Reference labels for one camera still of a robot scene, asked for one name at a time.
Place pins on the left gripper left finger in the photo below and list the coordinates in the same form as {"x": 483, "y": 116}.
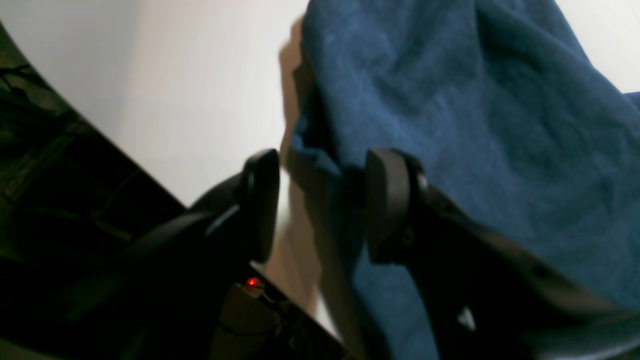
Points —
{"x": 182, "y": 268}

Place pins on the dark blue t-shirt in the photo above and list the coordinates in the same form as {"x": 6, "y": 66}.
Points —
{"x": 509, "y": 119}

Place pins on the black power strip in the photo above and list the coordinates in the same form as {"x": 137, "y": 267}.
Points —
{"x": 258, "y": 322}

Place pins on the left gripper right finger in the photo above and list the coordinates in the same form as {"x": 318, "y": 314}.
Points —
{"x": 487, "y": 298}

